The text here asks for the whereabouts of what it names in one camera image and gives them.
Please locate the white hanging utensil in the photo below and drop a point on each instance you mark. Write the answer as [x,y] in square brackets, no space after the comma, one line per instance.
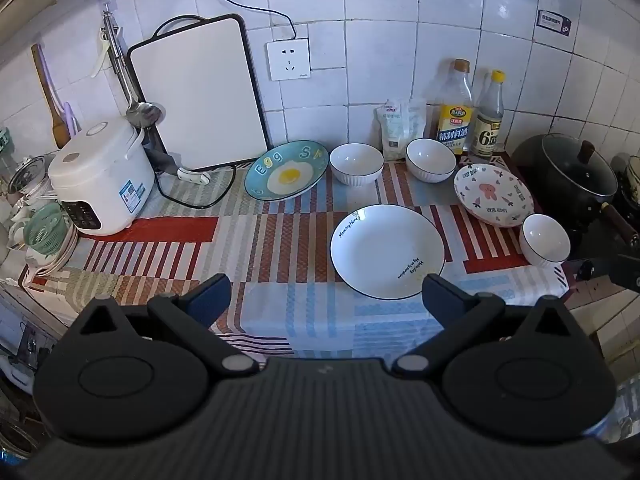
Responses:
[102,52]

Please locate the wooden spatula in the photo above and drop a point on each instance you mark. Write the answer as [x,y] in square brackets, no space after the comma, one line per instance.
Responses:
[57,127]

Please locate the yellow label cooking wine bottle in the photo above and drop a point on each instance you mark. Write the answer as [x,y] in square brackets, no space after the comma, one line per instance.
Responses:
[455,120]

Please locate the white cutting board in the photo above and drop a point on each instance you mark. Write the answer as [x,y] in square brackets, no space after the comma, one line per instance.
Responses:
[200,95]

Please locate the striped tablecloth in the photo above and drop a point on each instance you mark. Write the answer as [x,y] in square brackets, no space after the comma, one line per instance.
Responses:
[175,240]

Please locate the cream enamel pot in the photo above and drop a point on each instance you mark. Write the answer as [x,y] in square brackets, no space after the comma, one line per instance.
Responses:
[631,175]

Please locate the purple wall sticker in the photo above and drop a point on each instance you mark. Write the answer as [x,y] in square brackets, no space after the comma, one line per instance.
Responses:
[552,22]

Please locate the green plastic basket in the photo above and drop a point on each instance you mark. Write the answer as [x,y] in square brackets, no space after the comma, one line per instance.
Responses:
[45,230]

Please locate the yellow cap vinegar bottle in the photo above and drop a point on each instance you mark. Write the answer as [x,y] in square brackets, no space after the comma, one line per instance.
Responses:
[487,135]

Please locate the white rabbit print plate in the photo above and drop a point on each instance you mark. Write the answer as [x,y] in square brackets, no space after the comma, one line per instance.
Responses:
[492,192]

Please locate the blue fried egg plate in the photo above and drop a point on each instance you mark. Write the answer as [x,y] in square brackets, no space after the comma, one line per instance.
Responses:
[287,175]

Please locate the black wok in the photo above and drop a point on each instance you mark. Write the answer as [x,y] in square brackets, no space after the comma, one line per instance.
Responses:
[530,160]

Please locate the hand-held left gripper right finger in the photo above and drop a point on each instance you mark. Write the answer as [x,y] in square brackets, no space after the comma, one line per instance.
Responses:
[441,296]

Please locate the metal ladle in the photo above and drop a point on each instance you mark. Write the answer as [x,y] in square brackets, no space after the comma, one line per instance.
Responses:
[145,116]

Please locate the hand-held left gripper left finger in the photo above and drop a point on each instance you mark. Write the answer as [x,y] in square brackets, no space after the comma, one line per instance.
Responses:
[212,296]

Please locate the white seasoning bag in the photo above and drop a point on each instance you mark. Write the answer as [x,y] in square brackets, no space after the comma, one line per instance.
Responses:
[394,127]

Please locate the white wall socket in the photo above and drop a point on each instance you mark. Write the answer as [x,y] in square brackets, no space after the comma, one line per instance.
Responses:
[287,60]

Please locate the white rice cooker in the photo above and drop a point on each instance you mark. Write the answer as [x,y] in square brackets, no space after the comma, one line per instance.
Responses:
[100,175]

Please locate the white ribbed bowl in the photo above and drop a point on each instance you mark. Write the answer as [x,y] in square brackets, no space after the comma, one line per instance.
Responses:
[430,156]
[356,160]
[544,235]

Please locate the purple plastic spatula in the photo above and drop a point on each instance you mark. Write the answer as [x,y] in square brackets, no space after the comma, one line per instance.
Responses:
[71,117]

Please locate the black gas stove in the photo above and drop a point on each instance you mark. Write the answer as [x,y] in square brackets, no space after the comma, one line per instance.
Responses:
[625,270]

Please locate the clear plastic bag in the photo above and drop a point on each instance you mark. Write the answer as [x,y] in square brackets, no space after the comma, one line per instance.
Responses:
[417,117]

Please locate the glass wok lid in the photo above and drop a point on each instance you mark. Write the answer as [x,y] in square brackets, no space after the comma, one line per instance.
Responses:
[575,170]

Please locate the large white plate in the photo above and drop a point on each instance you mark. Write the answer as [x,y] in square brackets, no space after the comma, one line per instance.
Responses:
[385,245]

